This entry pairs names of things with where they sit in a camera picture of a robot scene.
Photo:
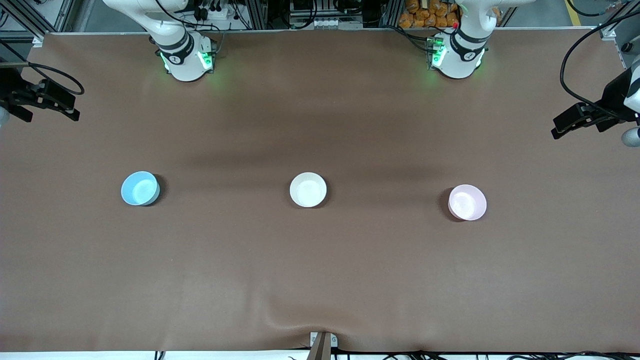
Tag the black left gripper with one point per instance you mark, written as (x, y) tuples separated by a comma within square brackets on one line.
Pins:
[(614, 99)]

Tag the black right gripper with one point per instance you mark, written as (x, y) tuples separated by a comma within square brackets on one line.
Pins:
[(11, 88)]

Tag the light blue bowl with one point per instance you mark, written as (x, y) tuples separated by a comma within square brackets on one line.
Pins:
[(140, 188)]

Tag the pink bowl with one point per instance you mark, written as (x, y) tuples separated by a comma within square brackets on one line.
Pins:
[(467, 202)]

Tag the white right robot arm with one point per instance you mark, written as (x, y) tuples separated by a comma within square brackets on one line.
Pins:
[(185, 62)]

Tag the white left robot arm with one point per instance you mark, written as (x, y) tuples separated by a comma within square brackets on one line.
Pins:
[(457, 62)]

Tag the white bowl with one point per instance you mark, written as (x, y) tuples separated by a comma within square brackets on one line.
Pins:
[(308, 190)]

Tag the orange snack packages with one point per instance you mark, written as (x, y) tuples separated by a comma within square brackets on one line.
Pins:
[(425, 15)]

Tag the white power strip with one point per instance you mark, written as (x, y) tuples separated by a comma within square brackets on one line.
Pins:
[(220, 12)]

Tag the white connector block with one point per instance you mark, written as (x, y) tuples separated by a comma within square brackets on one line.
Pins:
[(330, 23)]

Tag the brown table mat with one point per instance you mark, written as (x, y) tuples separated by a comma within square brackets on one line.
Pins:
[(320, 275)]

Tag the brown flat bar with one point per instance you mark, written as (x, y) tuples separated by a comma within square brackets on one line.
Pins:
[(320, 350)]

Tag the aluminium frame post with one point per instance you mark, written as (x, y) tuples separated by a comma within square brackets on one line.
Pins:
[(27, 20), (612, 22)]

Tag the grey metal clamp bracket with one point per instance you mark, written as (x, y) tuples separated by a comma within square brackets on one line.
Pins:
[(334, 341)]

